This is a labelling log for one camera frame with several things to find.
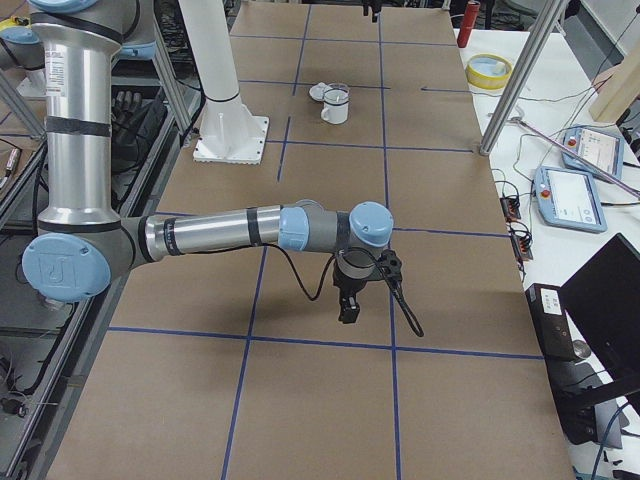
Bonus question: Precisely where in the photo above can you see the white ceramic lid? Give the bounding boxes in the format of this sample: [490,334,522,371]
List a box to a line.
[309,82,328,102]

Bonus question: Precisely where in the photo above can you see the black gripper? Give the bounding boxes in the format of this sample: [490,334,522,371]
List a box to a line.
[332,266,373,323]

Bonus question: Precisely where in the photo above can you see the black monitor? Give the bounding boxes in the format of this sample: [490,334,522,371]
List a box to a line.
[559,232,640,386]

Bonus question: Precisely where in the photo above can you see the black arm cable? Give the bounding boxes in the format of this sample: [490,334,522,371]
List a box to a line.
[264,243,425,338]

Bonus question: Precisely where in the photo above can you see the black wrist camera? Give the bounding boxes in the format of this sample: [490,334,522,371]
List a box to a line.
[379,249,402,283]

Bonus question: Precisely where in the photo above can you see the red cylinder tube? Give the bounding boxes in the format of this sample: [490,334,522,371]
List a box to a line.
[457,0,481,48]

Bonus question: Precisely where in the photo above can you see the yellow tape roll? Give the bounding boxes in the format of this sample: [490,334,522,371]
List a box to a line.
[465,54,513,90]

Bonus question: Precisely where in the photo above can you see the near teach pendant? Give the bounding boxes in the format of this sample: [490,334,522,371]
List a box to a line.
[533,166,607,233]

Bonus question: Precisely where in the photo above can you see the far teach pendant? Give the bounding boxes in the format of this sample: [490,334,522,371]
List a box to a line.
[563,126,624,179]

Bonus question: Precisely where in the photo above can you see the orange usb hub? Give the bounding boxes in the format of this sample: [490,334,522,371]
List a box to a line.
[500,197,521,222]
[510,231,533,262]

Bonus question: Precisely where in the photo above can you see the aluminium frame post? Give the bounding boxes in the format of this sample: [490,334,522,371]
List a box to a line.
[479,0,567,156]

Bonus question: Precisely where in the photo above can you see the white enamel mug blue rim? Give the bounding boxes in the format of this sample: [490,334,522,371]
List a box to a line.
[320,101,349,125]

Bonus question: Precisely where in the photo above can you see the wooden plank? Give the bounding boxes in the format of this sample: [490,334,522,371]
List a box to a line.
[589,43,639,123]

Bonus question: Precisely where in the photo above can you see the teach pendant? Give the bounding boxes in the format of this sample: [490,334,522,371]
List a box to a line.
[563,126,624,179]
[533,166,607,233]

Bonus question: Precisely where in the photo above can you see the black computer box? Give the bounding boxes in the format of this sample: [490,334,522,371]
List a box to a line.
[525,283,581,362]

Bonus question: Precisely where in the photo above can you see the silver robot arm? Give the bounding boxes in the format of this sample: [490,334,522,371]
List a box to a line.
[22,1,401,324]

